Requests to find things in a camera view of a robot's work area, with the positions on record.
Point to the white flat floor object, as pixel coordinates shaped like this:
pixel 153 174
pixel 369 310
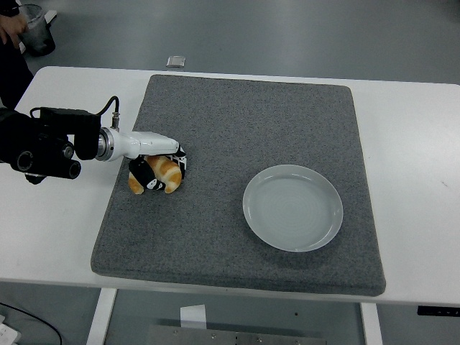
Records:
pixel 51 14

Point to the person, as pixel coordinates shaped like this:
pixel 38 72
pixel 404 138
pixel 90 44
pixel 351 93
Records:
pixel 10 75

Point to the black table control panel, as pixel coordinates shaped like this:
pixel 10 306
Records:
pixel 438 311

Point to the grey felt table mat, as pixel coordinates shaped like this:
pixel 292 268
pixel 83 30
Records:
pixel 230 125

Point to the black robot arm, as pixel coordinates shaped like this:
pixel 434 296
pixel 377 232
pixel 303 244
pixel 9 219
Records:
pixel 43 143

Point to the white table leg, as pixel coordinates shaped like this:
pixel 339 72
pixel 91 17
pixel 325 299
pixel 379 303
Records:
pixel 100 320
pixel 372 325

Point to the pale grey round plate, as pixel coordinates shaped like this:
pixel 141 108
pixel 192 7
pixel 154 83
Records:
pixel 293 208

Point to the white power strip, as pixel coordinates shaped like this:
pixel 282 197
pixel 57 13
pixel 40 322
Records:
pixel 8 332

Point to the golden croissant bread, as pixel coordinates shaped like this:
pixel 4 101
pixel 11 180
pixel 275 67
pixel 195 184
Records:
pixel 167 172

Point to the silver floor socket plate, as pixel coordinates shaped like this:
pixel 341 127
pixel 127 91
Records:
pixel 176 61

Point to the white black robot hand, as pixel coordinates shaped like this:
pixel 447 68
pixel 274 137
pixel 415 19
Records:
pixel 147 142

